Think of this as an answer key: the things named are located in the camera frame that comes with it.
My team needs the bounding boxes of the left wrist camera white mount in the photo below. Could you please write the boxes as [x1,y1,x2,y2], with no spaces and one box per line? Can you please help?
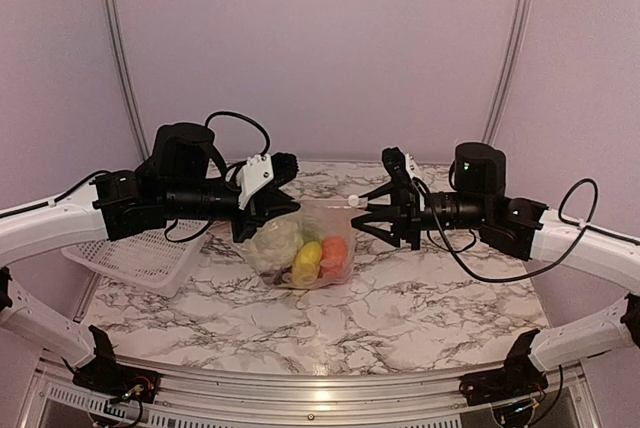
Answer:
[236,152,299,210]

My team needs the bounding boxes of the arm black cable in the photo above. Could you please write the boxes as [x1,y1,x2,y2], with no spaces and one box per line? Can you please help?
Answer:
[414,177,604,282]
[49,111,271,244]

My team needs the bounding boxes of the left aluminium corner post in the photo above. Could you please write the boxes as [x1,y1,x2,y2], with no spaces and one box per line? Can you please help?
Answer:
[103,0,150,160]

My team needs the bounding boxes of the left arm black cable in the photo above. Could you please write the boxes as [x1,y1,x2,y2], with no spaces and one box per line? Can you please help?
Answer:
[49,111,271,244]

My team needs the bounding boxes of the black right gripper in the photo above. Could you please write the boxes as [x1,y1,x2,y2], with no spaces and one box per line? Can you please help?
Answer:
[351,179,490,251]

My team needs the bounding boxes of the clear zip top bag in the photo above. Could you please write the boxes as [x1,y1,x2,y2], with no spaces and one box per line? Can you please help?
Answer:
[236,196,358,290]

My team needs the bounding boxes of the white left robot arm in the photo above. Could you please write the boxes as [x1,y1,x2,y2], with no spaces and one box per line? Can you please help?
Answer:
[1,122,300,393]

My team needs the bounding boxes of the white perforated plastic basket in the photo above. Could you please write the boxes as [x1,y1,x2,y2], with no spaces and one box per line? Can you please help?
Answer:
[61,230,205,298]

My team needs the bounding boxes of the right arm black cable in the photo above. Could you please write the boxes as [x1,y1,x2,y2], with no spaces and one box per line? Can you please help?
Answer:
[414,177,604,282]

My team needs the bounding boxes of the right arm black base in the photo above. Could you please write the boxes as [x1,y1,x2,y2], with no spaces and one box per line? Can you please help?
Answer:
[459,329,548,406]

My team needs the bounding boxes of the yellow fake lemon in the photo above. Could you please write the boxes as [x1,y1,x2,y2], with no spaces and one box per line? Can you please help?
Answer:
[292,241,322,285]

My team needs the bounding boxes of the orange fake carrot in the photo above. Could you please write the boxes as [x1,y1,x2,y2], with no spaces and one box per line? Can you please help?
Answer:
[320,237,348,278]

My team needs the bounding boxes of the aluminium corner post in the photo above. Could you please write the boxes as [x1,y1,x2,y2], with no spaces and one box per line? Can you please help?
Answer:
[103,0,150,160]
[482,0,533,145]

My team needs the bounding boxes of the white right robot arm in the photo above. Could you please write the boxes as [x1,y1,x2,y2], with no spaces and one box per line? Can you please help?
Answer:
[348,142,639,396]

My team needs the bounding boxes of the purple fake grapes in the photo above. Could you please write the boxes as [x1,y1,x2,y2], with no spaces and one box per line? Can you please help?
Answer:
[262,269,292,286]

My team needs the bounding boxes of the aluminium front rail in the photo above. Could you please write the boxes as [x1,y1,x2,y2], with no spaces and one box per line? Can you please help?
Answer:
[13,351,604,427]

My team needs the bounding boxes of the right aluminium corner post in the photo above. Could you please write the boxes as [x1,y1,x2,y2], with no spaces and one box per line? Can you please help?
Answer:
[482,0,533,145]

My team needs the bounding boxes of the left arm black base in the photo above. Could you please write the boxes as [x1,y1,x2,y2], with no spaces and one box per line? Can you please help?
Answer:
[68,325,160,404]

